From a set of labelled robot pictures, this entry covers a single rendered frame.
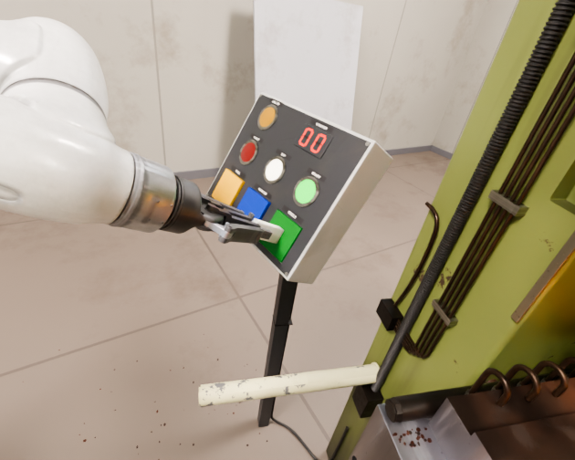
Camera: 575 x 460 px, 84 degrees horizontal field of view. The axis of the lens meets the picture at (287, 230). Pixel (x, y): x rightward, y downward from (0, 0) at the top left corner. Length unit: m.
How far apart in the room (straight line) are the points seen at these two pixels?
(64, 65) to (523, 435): 0.66
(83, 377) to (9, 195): 1.37
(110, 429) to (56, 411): 0.23
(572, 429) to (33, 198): 0.63
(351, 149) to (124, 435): 1.30
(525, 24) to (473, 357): 0.51
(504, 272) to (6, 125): 0.61
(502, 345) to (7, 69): 0.72
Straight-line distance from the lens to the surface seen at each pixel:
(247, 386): 0.82
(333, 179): 0.56
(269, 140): 0.70
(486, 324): 0.62
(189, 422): 1.50
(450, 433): 0.51
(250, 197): 0.67
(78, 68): 0.47
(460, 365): 0.68
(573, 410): 0.59
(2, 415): 1.72
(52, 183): 0.36
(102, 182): 0.37
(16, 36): 0.49
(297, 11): 2.95
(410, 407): 0.51
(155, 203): 0.40
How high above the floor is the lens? 1.35
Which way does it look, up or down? 33 degrees down
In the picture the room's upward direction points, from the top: 9 degrees clockwise
